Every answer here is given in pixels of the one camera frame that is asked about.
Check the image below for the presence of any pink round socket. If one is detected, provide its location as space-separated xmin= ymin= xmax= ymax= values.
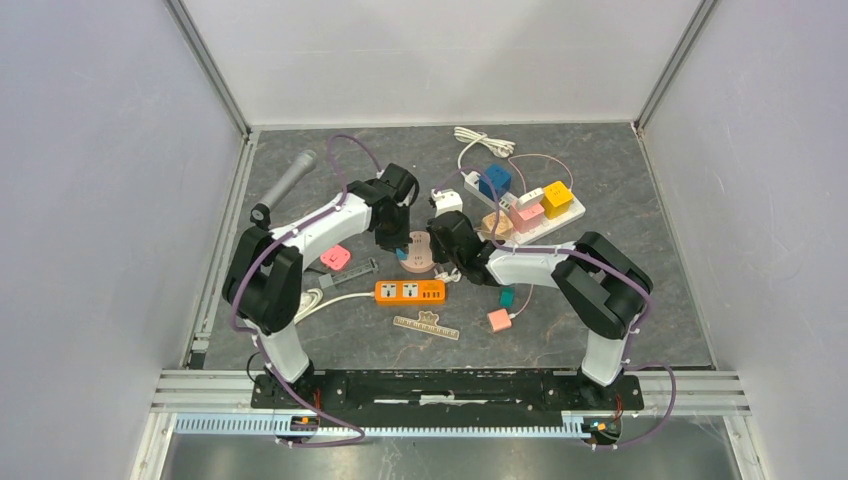
xmin=399 ymin=231 xmax=435 ymax=274

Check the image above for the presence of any tan dragon cube socket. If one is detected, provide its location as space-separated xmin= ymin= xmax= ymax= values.
xmin=477 ymin=212 xmax=514 ymax=241

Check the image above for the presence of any pink adapter plug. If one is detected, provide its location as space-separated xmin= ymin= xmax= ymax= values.
xmin=319 ymin=244 xmax=352 ymax=272

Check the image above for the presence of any orange power strip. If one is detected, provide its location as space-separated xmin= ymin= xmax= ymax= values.
xmin=374 ymin=280 xmax=447 ymax=306

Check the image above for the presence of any white adapter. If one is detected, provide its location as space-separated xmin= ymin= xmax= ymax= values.
xmin=514 ymin=188 xmax=545 ymax=210

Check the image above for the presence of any yellow cube socket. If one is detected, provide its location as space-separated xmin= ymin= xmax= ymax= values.
xmin=541 ymin=181 xmax=574 ymax=220

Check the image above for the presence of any long white power strip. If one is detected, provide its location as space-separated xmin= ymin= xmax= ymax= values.
xmin=499 ymin=192 xmax=586 ymax=244

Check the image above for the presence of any pink cube charger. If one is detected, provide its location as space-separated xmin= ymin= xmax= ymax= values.
xmin=487 ymin=309 xmax=512 ymax=333

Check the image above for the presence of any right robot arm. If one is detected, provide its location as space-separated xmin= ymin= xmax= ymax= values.
xmin=427 ymin=184 xmax=654 ymax=408

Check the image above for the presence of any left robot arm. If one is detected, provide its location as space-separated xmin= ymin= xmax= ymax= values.
xmin=222 ymin=150 xmax=420 ymax=408

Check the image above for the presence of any pink cube socket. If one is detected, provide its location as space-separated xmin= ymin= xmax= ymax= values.
xmin=508 ymin=203 xmax=545 ymax=233

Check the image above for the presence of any blue cube socket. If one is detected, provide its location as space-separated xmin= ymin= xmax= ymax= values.
xmin=478 ymin=163 xmax=512 ymax=201

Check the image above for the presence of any white power strip with USB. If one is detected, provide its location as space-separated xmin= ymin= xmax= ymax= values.
xmin=464 ymin=172 xmax=518 ymax=213

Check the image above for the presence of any teal small block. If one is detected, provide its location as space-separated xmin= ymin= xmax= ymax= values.
xmin=499 ymin=286 xmax=515 ymax=309

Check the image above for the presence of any wooden comb ruler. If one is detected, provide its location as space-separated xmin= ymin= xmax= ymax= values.
xmin=392 ymin=311 xmax=460 ymax=341

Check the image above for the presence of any silver microphone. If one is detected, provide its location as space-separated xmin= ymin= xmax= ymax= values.
xmin=250 ymin=150 xmax=317 ymax=229

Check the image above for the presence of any grey lego truss piece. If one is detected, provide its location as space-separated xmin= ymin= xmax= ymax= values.
xmin=318 ymin=258 xmax=379 ymax=290

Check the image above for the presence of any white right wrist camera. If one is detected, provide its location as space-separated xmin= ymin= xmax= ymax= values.
xmin=430 ymin=189 xmax=463 ymax=217

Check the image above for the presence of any white coiled cable top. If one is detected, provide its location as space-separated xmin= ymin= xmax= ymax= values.
xmin=453 ymin=126 xmax=517 ymax=175

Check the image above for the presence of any white coiled cable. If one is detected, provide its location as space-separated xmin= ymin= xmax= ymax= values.
xmin=294 ymin=288 xmax=376 ymax=325
xmin=453 ymin=126 xmax=517 ymax=175

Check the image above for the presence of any white coiled cable left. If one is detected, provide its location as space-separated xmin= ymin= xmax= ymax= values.
xmin=294 ymin=288 xmax=376 ymax=325

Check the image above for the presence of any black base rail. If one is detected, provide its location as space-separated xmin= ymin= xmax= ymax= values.
xmin=250 ymin=368 xmax=645 ymax=429

